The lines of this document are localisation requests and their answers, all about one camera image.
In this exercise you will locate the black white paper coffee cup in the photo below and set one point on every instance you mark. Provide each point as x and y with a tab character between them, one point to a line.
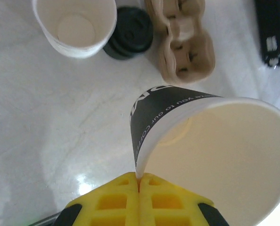
224	153

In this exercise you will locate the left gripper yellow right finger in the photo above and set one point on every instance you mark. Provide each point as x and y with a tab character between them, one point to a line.
168	202

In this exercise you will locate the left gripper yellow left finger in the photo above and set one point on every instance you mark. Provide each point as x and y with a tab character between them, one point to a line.
111	202

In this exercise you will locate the black hard case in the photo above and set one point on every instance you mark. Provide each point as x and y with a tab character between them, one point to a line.
274	28

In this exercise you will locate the stack of black lids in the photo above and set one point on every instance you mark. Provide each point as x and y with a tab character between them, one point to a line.
130	33

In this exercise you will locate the stack of paper cups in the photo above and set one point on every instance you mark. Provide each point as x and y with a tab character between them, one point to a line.
76	26

